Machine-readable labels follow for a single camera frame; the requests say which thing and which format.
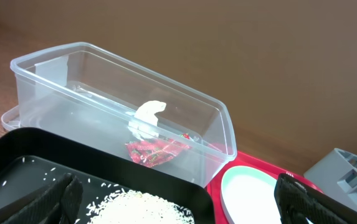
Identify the red serving tray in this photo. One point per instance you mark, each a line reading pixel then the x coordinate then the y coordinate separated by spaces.
pixel 243 159

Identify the grey dishwasher rack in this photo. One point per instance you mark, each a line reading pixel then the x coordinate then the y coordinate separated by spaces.
pixel 336 176

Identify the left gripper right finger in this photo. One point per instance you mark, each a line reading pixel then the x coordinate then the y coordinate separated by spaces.
pixel 298 203

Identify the red snack wrapper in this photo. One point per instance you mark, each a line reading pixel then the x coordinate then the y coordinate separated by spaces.
pixel 154 152

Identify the black plastic tray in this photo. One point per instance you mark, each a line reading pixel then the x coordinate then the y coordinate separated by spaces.
pixel 31 158

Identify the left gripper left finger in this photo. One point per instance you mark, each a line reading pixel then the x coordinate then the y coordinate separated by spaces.
pixel 57 202

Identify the white tissue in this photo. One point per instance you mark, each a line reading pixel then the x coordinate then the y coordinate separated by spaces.
pixel 146 112

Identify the white rice pile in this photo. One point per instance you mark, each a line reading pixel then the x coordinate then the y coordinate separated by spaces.
pixel 131 207

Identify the clear plastic bin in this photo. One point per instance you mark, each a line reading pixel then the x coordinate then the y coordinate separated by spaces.
pixel 89 95

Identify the light blue plate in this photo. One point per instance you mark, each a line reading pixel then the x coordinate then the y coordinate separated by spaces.
pixel 247 196

